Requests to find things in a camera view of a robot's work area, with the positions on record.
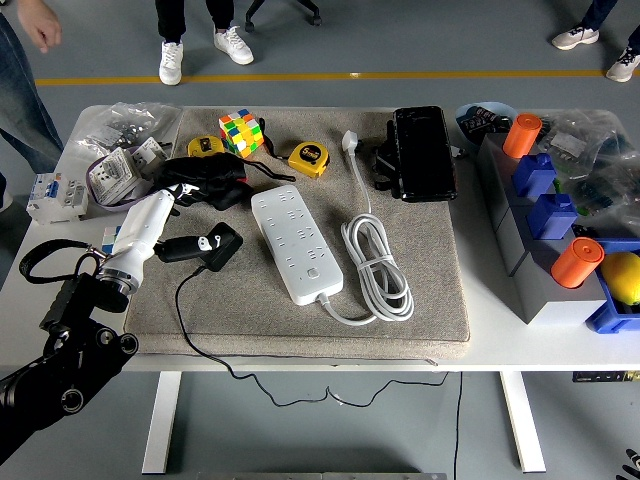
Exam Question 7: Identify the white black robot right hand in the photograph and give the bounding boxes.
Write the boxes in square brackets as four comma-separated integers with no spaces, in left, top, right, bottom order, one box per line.
[618,448,640,480]

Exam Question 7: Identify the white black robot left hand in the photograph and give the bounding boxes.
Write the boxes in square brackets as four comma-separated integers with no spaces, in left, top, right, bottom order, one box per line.
[102,182,221,287]

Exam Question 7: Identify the person's left hand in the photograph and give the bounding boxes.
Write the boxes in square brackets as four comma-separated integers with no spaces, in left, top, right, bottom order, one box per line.
[17,0,64,55]

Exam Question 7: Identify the black plug adapter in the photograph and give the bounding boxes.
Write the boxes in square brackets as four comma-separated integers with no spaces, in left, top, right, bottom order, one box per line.
[202,222,245,274]

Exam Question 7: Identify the white power strip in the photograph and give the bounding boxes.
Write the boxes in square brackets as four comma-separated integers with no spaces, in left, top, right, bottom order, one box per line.
[249,183,345,306]

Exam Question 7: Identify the small multicolour puzzle cube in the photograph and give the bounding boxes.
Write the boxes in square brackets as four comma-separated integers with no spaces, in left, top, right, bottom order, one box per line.
[101,225,123,255]

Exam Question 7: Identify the large white socket panel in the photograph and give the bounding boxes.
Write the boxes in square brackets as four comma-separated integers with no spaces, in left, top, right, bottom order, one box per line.
[88,147,151,206]

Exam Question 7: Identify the small white socket panel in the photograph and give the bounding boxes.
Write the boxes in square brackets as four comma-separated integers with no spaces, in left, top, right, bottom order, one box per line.
[130,137,171,176]

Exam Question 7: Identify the person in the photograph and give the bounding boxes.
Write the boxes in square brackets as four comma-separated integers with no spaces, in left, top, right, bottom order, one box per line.
[0,0,65,214]
[154,0,255,87]
[551,0,640,84]

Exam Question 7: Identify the black cloth pouch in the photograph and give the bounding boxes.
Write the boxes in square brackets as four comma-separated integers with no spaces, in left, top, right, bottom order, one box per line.
[158,152,250,211]

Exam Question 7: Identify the white circuit breaker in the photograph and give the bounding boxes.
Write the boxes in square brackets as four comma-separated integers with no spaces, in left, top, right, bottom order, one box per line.
[25,171,90,225]

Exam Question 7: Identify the black table control panel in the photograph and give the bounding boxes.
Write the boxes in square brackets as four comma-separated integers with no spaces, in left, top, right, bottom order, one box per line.
[572,370,640,384]

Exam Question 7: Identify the clear bag of metal parts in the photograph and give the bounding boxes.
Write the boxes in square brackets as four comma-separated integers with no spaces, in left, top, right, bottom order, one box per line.
[72,102,184,161]

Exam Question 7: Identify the yellow tape measure black face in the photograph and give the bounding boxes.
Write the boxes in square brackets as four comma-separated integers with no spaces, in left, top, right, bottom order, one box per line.
[187,135,227,159]

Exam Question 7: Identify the white table leg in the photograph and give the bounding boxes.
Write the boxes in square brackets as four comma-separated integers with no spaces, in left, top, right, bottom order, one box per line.
[141,370,182,475]
[499,370,547,474]

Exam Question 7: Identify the large multicolour puzzle cube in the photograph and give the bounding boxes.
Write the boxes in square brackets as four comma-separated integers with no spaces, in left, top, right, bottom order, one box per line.
[218,108,265,160]

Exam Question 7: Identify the grey-brown mat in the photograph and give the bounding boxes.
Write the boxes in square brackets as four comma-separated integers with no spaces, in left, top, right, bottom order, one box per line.
[123,107,472,361]

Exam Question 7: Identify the blue plastic bin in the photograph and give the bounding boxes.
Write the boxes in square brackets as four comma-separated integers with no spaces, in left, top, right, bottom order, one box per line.
[584,237,640,335]

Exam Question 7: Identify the yellow tape measure red label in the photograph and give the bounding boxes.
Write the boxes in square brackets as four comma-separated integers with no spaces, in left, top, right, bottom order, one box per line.
[287,140,331,180]

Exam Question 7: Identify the grey block holder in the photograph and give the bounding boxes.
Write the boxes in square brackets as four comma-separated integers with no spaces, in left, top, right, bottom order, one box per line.
[475,132,609,326]

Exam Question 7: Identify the yellow lemon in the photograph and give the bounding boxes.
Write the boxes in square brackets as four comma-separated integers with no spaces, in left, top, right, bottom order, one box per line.
[599,251,640,306]

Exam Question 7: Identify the orange cylinder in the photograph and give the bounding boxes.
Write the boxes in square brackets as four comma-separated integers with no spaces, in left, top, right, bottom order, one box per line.
[502,112,544,159]
[550,236,606,290]

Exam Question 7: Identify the black device holder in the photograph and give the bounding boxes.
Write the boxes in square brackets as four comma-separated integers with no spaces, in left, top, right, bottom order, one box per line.
[372,119,469,194]

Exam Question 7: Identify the blue plastic block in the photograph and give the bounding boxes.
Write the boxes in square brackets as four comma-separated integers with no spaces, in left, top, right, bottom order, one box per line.
[510,152,558,199]
[526,192,579,241]

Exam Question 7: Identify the black office chair base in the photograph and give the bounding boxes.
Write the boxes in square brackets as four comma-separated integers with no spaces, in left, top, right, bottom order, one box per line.
[243,0,324,34]

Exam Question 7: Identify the clear plastic parts bag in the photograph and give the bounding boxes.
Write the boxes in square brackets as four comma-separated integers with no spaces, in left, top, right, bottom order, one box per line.
[537,108,629,166]
[559,149,640,231]

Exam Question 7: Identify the glossy black flat device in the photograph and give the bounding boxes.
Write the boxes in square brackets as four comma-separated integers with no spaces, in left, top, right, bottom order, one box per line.
[392,105,459,204]

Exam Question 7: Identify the light blue bowl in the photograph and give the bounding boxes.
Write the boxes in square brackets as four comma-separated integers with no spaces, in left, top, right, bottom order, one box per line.
[454,101,519,151]

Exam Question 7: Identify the black packets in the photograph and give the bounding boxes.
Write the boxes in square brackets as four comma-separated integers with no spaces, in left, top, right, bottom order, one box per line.
[458,105,512,141]

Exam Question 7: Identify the thin black plug cord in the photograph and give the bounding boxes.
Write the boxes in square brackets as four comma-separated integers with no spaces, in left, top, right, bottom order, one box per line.
[174,267,453,413]

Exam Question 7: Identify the black flat strap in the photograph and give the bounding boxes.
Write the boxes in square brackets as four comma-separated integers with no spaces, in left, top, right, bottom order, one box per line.
[247,159,299,182]

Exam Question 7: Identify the thin black strap loop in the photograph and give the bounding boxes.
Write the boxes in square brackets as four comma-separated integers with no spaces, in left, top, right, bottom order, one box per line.
[257,117,291,159]

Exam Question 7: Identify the black hanging cable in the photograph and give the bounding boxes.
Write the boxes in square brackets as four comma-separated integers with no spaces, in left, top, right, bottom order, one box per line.
[452,370,464,480]

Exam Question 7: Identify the white power strip cable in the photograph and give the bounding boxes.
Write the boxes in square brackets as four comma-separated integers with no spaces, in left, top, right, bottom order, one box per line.
[315,128,416,327]

